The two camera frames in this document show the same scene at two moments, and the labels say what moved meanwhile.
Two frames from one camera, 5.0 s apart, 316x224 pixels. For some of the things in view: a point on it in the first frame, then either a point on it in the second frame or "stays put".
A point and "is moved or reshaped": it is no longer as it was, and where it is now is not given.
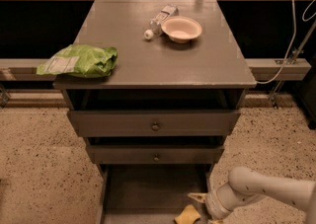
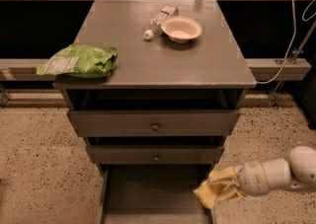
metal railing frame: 264,69 stays put
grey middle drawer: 152,154 stays put
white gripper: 211,204 → 251,179
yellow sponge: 188,215 is moved or reshaped
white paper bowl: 181,29 stays put
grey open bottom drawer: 151,193 stays put
